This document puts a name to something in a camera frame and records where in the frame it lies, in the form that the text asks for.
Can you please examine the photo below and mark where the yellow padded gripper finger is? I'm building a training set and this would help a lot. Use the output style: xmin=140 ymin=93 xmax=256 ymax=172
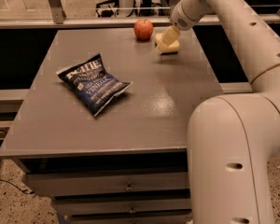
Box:
xmin=156 ymin=25 xmax=180 ymax=54

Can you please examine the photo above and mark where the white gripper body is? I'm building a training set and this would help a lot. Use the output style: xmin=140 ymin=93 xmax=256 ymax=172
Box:
xmin=171 ymin=0 xmax=205 ymax=31

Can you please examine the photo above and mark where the yellow sponge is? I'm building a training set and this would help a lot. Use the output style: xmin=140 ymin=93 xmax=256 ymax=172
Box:
xmin=155 ymin=33 xmax=180 ymax=54

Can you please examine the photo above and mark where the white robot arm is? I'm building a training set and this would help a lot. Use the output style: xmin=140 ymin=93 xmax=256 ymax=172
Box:
xmin=156 ymin=0 xmax=280 ymax=224

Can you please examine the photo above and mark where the red apple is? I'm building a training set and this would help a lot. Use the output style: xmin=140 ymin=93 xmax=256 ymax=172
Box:
xmin=133 ymin=19 xmax=153 ymax=41

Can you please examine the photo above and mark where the blue kettle chips bag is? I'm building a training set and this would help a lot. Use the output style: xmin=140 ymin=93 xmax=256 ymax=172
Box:
xmin=56 ymin=53 xmax=131 ymax=117

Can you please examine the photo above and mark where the grey metal railing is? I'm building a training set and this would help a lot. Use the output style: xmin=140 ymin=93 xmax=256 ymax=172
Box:
xmin=0 ymin=0 xmax=280 ymax=31

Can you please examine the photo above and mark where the grey drawer cabinet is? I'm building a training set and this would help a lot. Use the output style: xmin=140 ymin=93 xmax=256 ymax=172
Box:
xmin=0 ymin=28 xmax=221 ymax=224

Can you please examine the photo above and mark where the black floor cable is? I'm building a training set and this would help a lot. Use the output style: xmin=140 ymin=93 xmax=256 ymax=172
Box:
xmin=0 ymin=128 xmax=35 ymax=213

